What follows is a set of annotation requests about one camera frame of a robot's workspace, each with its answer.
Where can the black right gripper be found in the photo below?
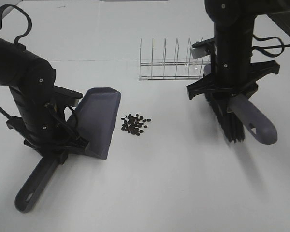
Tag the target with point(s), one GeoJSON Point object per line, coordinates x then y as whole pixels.
{"type": "Point", "coordinates": [231, 80]}

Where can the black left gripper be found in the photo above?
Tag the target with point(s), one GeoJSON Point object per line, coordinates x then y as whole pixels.
{"type": "Point", "coordinates": [50, 126]}

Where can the grey brush with black bristles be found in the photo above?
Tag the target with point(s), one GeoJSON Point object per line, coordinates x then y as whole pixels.
{"type": "Point", "coordinates": [235, 113]}

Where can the grey plastic dustpan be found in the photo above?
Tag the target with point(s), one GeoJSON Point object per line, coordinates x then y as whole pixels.
{"type": "Point", "coordinates": [95, 120]}

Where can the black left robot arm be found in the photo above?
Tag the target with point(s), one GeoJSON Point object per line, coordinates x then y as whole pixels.
{"type": "Point", "coordinates": [25, 74]}

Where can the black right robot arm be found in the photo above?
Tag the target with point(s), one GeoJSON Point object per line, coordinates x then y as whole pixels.
{"type": "Point", "coordinates": [230, 50]}

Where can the pile of coffee beans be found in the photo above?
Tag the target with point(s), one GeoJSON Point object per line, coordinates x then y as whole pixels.
{"type": "Point", "coordinates": [134, 124]}

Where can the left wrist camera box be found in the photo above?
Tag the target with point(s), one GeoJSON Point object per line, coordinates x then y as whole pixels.
{"type": "Point", "coordinates": [67, 97]}

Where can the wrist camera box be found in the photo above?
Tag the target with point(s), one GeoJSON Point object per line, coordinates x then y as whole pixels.
{"type": "Point", "coordinates": [203, 48]}
{"type": "Point", "coordinates": [67, 97]}

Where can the metal wire dish rack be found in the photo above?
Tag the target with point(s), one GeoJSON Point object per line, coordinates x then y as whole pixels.
{"type": "Point", "coordinates": [161, 63]}

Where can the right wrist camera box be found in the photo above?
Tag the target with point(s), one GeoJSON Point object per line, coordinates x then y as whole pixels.
{"type": "Point", "coordinates": [203, 48]}

